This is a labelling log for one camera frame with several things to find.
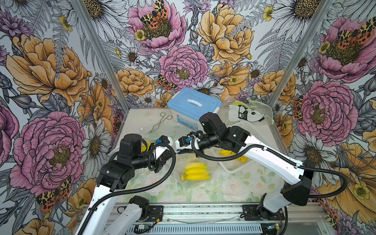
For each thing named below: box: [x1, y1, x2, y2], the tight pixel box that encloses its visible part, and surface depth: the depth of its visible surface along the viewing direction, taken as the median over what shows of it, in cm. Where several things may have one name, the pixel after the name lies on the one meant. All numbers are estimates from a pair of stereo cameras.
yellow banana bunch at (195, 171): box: [180, 162, 212, 182], surface depth 84 cm
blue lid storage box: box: [166, 87, 223, 131], surface depth 104 cm
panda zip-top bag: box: [228, 100, 275, 126], surface depth 110 cm
